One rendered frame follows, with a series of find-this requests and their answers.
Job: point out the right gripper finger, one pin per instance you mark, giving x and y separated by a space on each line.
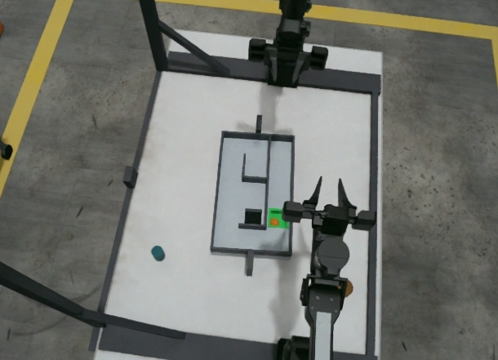
314 198
343 200

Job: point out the brown cylinder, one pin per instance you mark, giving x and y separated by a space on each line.
349 289

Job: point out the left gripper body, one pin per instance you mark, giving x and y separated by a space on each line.
287 48

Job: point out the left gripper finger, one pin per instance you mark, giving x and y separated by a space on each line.
303 60
270 60

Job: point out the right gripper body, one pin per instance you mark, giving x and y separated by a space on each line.
293 212

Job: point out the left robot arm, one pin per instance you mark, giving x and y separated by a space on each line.
295 28

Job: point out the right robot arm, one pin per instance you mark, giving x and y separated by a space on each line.
324 300

